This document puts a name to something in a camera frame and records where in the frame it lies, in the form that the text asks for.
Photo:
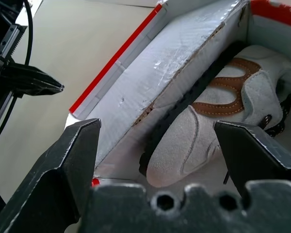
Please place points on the white and red shoebox lid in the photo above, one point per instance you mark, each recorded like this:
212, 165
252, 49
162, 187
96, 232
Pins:
148, 72

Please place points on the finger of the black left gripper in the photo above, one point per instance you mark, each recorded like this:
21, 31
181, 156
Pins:
31, 89
31, 72

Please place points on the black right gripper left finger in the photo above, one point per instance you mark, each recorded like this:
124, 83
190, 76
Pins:
53, 189

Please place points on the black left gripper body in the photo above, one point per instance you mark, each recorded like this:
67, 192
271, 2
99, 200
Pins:
7, 41

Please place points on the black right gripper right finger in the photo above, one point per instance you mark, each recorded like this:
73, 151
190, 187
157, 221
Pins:
254, 155

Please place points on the white suede shoe brown trim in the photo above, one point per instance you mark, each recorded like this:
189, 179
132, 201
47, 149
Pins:
184, 143

